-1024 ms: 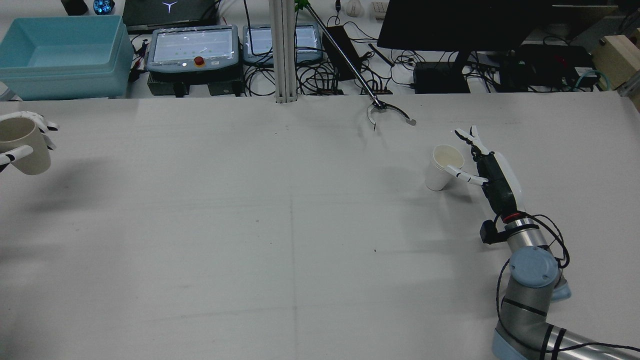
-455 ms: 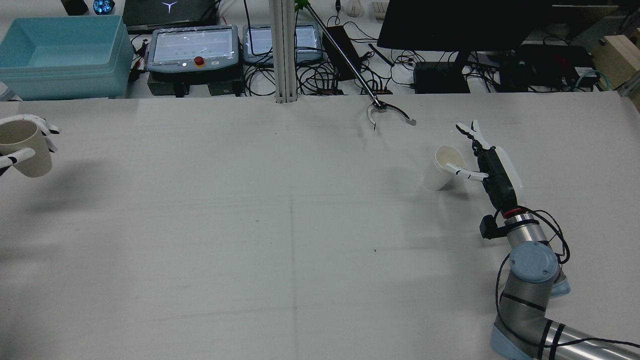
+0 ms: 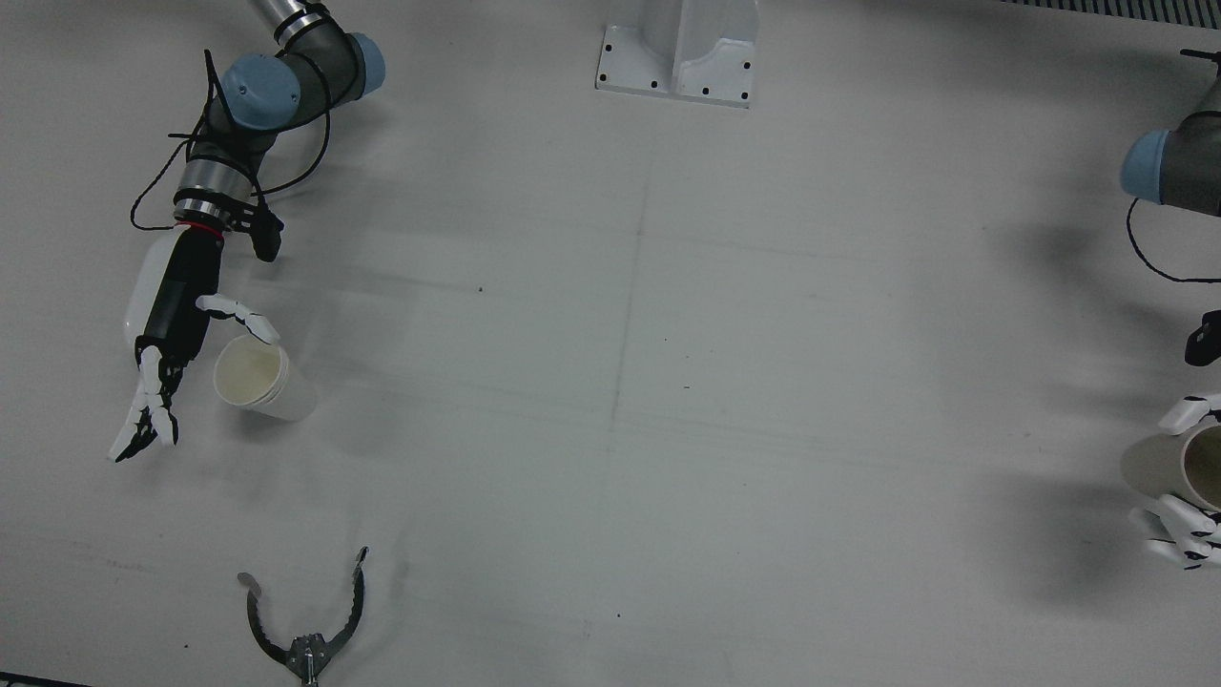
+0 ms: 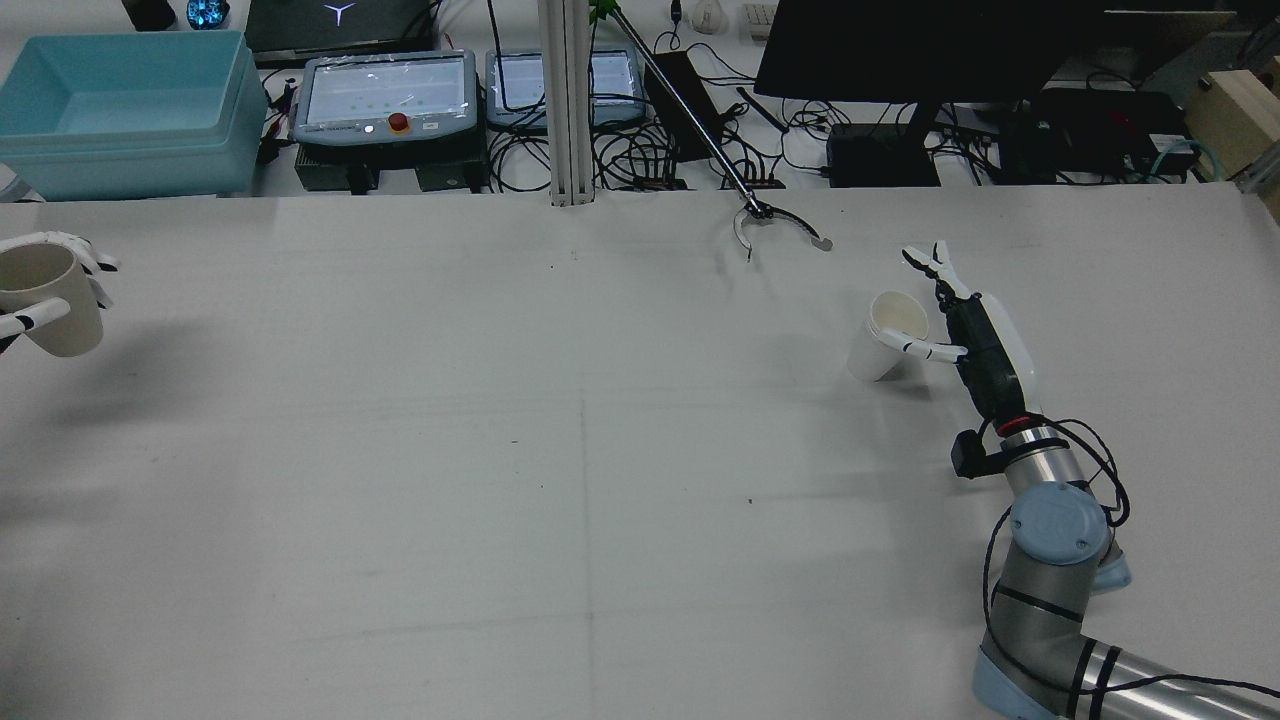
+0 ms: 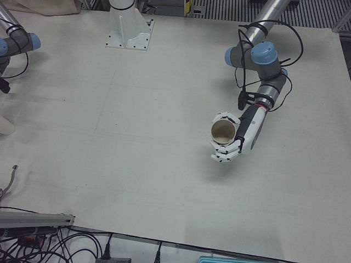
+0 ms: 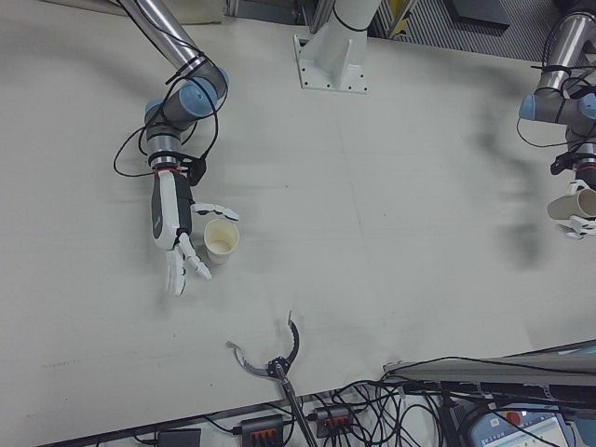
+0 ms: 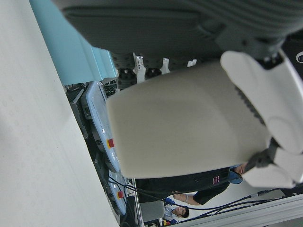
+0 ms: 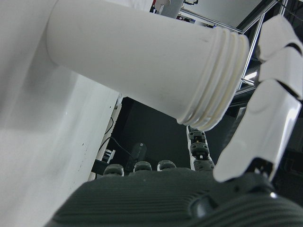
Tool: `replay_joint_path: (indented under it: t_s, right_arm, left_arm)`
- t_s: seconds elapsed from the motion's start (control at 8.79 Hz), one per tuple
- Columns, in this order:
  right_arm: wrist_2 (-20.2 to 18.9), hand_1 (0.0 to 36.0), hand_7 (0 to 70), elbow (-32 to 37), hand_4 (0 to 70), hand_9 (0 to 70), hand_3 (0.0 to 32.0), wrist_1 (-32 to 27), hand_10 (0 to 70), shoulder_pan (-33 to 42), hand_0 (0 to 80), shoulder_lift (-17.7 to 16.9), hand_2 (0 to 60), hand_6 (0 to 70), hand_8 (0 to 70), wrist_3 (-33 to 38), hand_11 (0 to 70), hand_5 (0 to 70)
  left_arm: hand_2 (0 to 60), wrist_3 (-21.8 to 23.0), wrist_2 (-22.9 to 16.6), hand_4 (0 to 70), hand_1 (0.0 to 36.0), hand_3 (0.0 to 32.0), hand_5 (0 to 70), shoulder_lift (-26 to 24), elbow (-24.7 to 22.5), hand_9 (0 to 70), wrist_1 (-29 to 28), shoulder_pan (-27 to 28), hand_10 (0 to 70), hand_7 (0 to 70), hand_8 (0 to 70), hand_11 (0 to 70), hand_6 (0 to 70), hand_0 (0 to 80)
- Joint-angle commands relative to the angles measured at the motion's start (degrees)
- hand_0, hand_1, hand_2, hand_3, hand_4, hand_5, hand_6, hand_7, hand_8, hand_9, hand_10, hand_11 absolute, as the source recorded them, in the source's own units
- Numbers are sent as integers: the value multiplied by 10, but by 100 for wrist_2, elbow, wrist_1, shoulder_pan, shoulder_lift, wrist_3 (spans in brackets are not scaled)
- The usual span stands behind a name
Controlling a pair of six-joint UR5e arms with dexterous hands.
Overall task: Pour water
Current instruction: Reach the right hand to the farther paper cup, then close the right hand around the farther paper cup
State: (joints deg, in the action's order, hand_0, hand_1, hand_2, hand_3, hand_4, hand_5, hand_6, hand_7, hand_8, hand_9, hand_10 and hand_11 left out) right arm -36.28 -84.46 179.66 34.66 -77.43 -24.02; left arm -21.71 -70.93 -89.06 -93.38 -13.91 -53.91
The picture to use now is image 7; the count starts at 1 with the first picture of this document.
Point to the grey chair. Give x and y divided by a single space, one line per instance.
151 211

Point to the seated person in blue shirt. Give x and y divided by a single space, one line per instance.
181 211

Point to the white paper cup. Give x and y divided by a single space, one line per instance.
180 123

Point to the blue teach pendant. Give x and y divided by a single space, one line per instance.
98 111
120 203

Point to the grey metal controller box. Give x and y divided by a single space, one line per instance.
79 106

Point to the person in black shirt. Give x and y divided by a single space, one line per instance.
180 183

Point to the teal cabinet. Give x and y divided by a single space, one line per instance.
71 42

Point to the aluminium profile beam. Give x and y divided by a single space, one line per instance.
260 212

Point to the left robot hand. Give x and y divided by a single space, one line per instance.
154 26

